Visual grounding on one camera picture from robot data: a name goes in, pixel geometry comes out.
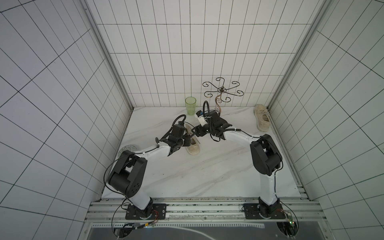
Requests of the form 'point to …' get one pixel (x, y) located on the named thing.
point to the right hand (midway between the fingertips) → (197, 124)
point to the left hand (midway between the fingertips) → (187, 140)
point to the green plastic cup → (190, 102)
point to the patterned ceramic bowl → (129, 147)
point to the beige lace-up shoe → (194, 147)
